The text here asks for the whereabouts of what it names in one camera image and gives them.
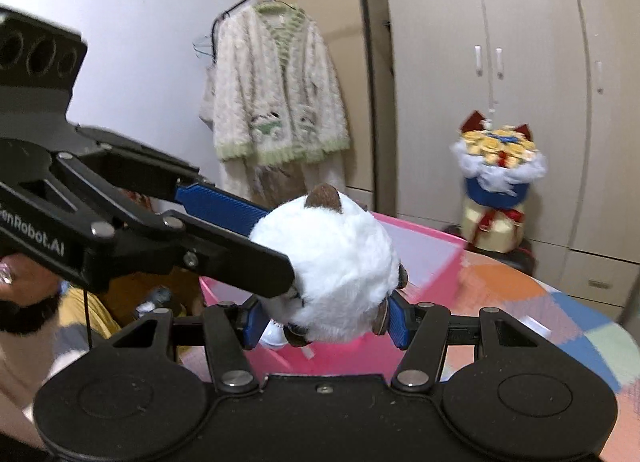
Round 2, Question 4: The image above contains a person's left hand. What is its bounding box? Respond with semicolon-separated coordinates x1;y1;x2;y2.
0;253;64;304

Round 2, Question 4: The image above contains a cream green knit cardigan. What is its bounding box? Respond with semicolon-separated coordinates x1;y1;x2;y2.
212;1;352;166

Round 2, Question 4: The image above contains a yellow rose bouquet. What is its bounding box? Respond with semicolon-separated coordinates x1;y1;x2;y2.
449;110;549;235

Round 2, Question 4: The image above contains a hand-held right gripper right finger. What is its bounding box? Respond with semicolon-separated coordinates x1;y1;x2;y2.
387;289;547;391

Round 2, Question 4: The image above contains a black clothes rack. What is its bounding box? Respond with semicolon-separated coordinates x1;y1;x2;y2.
210;0;379;214

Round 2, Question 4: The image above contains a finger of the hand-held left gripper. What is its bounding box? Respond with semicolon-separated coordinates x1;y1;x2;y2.
75;125;269;237
50;151;297;299

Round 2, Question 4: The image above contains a patchwork blanket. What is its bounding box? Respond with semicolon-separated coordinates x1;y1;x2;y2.
439;246;640;395

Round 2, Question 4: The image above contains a white round plush toy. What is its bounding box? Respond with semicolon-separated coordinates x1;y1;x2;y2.
248;183;412;348

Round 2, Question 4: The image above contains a wire clothes hanger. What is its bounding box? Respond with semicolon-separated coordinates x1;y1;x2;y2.
192;33;217;62

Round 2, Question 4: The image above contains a cream hanging garment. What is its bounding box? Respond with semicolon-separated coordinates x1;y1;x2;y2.
199;66;347;209

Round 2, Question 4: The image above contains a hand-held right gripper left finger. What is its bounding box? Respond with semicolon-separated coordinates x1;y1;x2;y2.
107;298;267;394

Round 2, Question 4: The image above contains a pink cardboard box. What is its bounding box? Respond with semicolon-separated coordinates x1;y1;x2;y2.
198;212;469;384

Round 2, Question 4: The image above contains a cream round box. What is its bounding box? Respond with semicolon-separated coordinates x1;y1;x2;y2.
460;195;527;256

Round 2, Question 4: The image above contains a beige wardrobe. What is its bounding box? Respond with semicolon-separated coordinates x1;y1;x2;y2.
379;0;640;314

